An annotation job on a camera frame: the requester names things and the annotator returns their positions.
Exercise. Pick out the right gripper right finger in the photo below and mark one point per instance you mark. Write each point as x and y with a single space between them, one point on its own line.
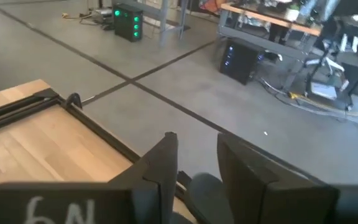
253 193

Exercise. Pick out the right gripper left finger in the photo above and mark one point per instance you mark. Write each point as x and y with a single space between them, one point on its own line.
160 174

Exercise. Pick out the black rubber slide sandal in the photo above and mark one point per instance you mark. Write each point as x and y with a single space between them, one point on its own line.
207 196

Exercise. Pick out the black tower with blue lights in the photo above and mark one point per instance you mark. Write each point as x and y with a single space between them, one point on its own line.
239 60

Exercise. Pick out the white office chair base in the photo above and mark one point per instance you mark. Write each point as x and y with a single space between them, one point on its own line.
325 63

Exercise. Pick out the black tower with green lights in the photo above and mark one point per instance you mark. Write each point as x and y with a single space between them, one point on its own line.
128 21

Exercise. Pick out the grey desk with wooden top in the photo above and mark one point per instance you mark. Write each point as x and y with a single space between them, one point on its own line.
269 19

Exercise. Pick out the small white potted plant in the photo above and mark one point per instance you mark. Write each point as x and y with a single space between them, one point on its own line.
291 14

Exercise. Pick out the black frame hook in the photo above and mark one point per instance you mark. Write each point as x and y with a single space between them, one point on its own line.
75 101

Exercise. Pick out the black aluminium table frame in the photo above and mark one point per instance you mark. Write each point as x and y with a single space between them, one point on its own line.
26 112

